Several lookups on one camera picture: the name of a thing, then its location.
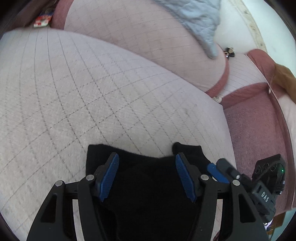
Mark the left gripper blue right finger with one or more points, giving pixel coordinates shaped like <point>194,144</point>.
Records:
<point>240,218</point>

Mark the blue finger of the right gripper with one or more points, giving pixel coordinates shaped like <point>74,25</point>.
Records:
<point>216,174</point>

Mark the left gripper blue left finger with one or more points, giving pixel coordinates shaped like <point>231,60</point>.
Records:
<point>55,220</point>

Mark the black pants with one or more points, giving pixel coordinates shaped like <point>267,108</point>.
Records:
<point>146,201</point>

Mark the pink quilted bed cover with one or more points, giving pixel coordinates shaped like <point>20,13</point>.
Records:
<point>62,91</point>

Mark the small black white toy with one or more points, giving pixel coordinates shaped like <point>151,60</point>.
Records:
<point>229,52</point>

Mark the grey quilted blanket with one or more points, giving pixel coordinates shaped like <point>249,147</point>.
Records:
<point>200,17</point>

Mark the pink quilted bolster pillow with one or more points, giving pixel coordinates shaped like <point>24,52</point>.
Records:
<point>148,30</point>

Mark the red white small box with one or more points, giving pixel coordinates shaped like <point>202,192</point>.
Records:
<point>44,18</point>

